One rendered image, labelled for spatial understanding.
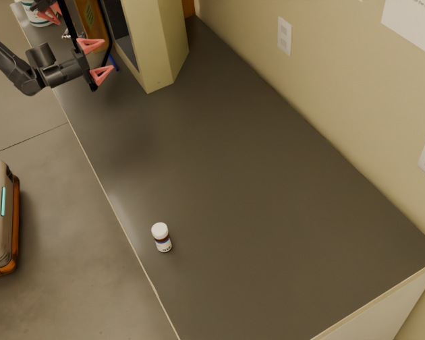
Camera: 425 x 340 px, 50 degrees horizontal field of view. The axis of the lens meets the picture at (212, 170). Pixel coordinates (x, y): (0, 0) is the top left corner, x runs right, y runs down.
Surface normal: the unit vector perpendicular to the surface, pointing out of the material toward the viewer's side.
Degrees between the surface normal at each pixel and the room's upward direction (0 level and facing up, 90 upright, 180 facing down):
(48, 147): 0
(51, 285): 0
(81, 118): 0
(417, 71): 90
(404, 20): 90
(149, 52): 90
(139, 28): 90
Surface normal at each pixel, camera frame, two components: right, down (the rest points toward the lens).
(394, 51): -0.87, 0.42
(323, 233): -0.09, -0.63
